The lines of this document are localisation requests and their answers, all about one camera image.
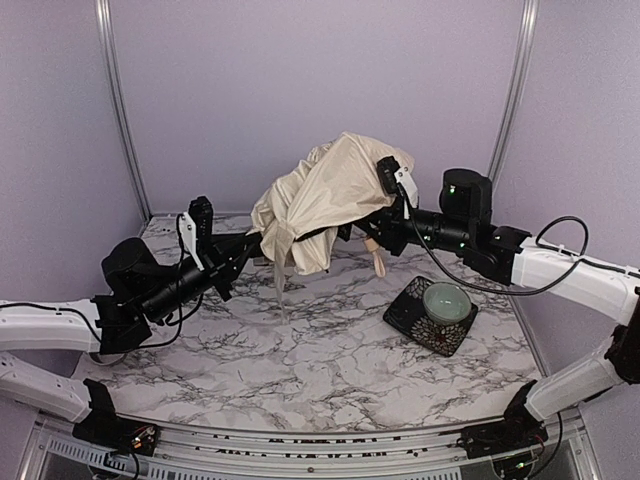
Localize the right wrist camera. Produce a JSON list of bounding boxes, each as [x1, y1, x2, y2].
[[376, 156, 419, 209]]

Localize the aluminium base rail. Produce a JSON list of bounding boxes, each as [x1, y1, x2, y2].
[[16, 410, 603, 479]]

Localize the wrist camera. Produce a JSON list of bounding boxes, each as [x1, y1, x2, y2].
[[376, 156, 419, 209], [178, 196, 214, 271]]

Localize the left aluminium frame post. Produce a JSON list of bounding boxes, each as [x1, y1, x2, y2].
[[95, 0, 152, 224]]

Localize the right aluminium frame post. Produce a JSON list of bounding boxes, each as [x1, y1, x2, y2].
[[488, 0, 540, 187]]

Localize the pale green ceramic bowl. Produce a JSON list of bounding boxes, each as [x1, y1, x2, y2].
[[423, 282, 472, 324]]

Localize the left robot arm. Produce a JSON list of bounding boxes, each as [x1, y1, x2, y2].
[[1, 233, 261, 456]]

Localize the beige folding umbrella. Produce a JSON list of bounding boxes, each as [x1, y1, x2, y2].
[[251, 132, 415, 306]]

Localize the aluminium frame post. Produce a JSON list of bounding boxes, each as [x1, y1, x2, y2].
[[95, 0, 152, 224], [488, 0, 540, 187]]

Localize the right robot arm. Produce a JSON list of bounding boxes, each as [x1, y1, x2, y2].
[[348, 157, 639, 458]]

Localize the black floral square plate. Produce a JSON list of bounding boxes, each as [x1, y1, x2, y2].
[[383, 276, 479, 357]]

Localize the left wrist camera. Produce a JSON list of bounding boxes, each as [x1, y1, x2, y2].
[[178, 196, 214, 271]]

